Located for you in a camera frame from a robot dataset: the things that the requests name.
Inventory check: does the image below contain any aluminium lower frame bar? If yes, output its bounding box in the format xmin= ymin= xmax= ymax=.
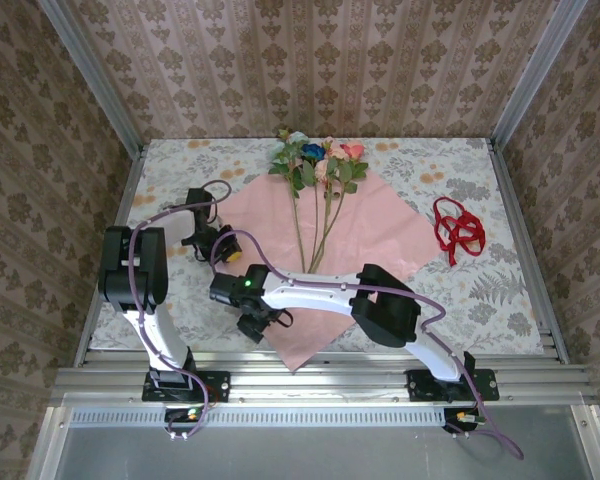
xmin=27 ymin=405 xmax=72 ymax=480
xmin=571 ymin=403 xmax=600 ymax=480

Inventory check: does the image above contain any aluminium frame post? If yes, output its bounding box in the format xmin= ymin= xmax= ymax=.
xmin=36 ymin=0 xmax=147 ymax=156
xmin=489 ymin=0 xmax=590 ymax=146

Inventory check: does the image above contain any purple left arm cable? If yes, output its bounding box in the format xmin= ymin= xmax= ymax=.
xmin=129 ymin=179 xmax=232 ymax=441

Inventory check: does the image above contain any slotted grey cable duct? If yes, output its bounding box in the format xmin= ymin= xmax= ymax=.
xmin=69 ymin=407 xmax=444 ymax=429

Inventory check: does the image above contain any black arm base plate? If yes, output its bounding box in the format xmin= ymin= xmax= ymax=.
xmin=142 ymin=369 xmax=231 ymax=403
xmin=406 ymin=368 xmax=500 ymax=403

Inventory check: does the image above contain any pink artificial rose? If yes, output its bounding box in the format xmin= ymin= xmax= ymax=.
xmin=312 ymin=137 xmax=354 ymax=274

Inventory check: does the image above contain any black cable connector bracket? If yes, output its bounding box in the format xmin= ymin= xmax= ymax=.
xmin=442 ymin=407 xmax=484 ymax=435
xmin=163 ymin=405 xmax=205 ymax=436

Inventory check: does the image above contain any aluminium front frame rail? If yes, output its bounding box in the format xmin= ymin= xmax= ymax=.
xmin=49 ymin=349 xmax=599 ymax=409

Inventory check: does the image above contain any blue artificial rose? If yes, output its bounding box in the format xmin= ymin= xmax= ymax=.
xmin=299 ymin=142 xmax=329 ymax=274

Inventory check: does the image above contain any red ribbon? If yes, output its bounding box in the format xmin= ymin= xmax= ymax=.
xmin=432 ymin=196 xmax=486 ymax=268

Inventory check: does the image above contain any floral print tablecloth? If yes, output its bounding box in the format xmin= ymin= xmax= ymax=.
xmin=89 ymin=137 xmax=546 ymax=357

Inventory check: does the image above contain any grey metal panel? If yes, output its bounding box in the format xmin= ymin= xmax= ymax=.
xmin=54 ymin=424 xmax=594 ymax=480

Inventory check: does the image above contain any pink purple wrapping paper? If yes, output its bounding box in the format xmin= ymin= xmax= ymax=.
xmin=218 ymin=171 xmax=444 ymax=374

